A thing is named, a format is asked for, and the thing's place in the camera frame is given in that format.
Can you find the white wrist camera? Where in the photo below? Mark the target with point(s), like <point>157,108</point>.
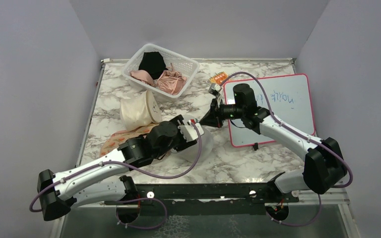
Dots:
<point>191,130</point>
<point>215,90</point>

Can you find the floral orange laundry bag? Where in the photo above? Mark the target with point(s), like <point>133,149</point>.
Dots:
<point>120,137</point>

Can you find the pink satin bra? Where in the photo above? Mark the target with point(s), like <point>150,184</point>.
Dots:
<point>171,82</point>

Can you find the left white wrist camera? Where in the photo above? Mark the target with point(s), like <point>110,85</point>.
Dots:
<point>191,130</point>

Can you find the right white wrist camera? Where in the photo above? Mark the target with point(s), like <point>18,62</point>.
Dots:
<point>215,90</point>

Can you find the beige bra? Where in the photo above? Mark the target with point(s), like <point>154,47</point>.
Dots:
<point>143,76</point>

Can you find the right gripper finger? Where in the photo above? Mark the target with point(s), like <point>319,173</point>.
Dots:
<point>211,115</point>
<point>214,124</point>

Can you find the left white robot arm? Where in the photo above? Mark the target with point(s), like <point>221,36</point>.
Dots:
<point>105,178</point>

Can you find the white plastic basket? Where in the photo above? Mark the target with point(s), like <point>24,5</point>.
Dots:
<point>186,66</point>

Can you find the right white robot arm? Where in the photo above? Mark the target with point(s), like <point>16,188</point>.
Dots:
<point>323,163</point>

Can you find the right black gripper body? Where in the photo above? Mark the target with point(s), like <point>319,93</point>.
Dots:
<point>228,111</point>

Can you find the cream cylindrical laundry bag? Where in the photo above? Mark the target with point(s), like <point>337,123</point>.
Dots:
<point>139,111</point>

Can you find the pink framed whiteboard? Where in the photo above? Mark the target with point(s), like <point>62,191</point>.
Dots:
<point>290,100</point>

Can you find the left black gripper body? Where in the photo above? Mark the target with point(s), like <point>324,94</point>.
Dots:
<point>179,141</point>

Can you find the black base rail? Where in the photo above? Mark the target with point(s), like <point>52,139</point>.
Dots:
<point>204,199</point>

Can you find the black garment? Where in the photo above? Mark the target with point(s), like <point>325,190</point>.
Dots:
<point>153,63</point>

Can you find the orange card pack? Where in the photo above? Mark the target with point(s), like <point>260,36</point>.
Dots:
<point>218,78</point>

